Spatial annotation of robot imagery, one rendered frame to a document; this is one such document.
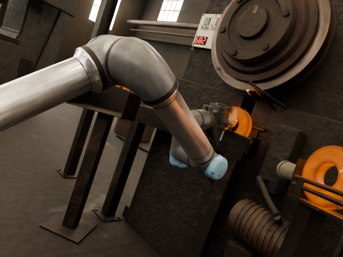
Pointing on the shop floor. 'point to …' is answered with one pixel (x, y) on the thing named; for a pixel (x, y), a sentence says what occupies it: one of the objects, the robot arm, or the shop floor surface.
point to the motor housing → (253, 231)
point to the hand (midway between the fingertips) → (234, 121)
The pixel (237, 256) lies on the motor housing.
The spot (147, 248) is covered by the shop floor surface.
